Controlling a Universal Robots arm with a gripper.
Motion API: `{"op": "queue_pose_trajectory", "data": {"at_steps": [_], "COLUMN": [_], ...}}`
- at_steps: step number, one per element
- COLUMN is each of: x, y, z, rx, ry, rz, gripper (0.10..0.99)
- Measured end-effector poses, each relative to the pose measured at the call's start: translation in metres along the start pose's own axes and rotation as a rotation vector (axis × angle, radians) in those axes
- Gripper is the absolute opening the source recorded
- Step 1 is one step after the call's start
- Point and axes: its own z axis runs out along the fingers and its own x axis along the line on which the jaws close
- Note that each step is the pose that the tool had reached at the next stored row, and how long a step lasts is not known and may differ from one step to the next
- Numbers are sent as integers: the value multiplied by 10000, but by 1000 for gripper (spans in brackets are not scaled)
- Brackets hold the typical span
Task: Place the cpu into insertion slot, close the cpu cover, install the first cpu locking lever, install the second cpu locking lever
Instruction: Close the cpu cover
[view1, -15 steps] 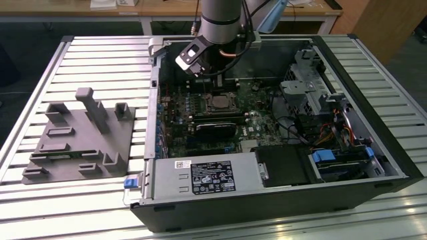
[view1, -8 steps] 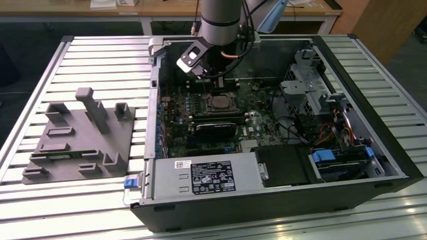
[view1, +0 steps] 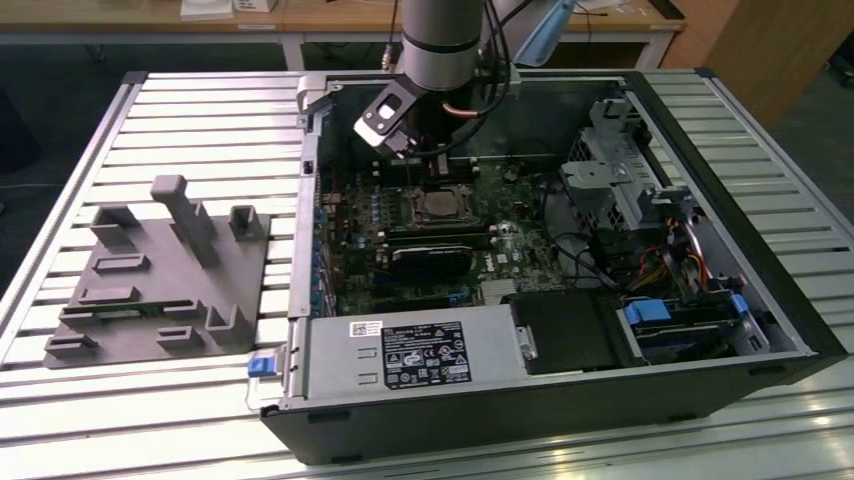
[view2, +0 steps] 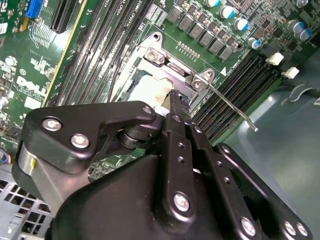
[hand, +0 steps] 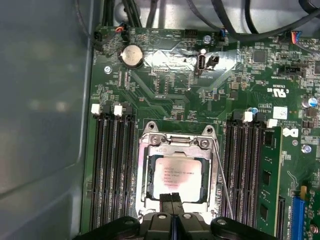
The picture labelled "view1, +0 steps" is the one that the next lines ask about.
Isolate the blue plastic clip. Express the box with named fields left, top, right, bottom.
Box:
left=247, top=352, right=282, bottom=379

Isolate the wooden desk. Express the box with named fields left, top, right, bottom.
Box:
left=0, top=0, right=687, bottom=71

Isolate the silver chipset heat sink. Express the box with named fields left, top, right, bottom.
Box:
left=479, top=279, right=519, bottom=300

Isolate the white cardboard box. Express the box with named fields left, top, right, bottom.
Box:
left=179, top=0, right=236, bottom=21

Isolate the black drive bay cover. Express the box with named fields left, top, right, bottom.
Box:
left=510, top=291, right=635, bottom=376

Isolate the grey metal drive cage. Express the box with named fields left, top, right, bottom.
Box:
left=573, top=97, right=693, bottom=232

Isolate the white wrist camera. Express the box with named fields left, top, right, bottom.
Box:
left=351, top=81, right=427, bottom=162

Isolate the grey power supply unit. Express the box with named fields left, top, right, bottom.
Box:
left=283, top=305, right=535, bottom=401

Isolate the black graphics card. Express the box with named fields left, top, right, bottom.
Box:
left=390, top=243, right=473, bottom=276

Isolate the green motherboard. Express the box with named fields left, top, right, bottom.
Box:
left=318, top=162, right=569, bottom=317

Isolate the hard disk in blue carrier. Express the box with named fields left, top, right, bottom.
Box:
left=619, top=297, right=742, bottom=361

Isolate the black PC case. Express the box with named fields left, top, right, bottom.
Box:
left=259, top=68, right=850, bottom=464

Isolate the black power wire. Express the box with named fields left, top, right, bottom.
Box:
left=553, top=232, right=629, bottom=291

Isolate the black camera cable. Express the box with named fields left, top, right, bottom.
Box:
left=426, top=0, right=521, bottom=157

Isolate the grey parts rack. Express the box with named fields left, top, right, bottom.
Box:
left=40, top=174, right=275, bottom=370

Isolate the wooden cabinet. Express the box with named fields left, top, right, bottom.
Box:
left=659, top=0, right=854, bottom=131

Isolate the green RAM stick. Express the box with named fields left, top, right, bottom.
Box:
left=90, top=303, right=168, bottom=319

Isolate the black CPU socket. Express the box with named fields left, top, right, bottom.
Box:
left=407, top=184, right=477, bottom=226

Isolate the orange yellow wire bundle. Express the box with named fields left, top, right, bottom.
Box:
left=630, top=249, right=709, bottom=294

